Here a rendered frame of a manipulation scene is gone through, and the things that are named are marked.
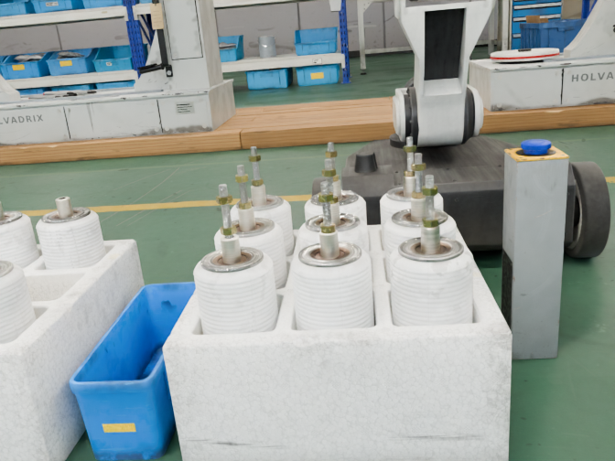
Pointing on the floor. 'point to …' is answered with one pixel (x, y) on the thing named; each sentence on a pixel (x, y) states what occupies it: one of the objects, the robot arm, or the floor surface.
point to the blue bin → (132, 378)
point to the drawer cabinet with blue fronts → (554, 11)
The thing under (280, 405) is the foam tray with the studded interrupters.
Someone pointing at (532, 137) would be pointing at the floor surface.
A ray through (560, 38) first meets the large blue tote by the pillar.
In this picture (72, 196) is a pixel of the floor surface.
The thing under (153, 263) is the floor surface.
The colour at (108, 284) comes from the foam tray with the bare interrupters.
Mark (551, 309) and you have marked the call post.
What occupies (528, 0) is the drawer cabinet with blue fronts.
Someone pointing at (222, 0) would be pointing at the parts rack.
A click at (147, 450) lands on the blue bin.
